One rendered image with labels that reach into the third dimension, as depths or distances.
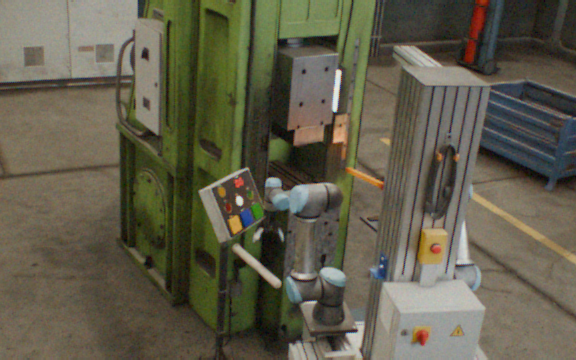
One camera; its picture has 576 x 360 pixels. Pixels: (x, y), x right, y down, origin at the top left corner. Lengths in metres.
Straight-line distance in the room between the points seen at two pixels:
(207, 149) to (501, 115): 4.12
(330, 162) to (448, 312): 1.84
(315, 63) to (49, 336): 2.24
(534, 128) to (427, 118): 4.86
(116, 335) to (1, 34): 4.96
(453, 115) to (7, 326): 3.11
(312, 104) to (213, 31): 0.68
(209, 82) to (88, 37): 4.93
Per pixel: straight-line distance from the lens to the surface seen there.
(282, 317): 4.55
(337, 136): 4.42
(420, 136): 2.72
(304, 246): 3.19
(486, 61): 11.15
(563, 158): 7.46
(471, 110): 2.77
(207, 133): 4.37
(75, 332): 4.74
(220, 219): 3.70
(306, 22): 4.07
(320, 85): 4.06
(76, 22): 9.04
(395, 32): 11.66
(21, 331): 4.80
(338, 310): 3.38
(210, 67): 4.25
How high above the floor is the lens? 2.73
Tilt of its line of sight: 24 degrees down
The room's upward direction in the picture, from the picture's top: 5 degrees clockwise
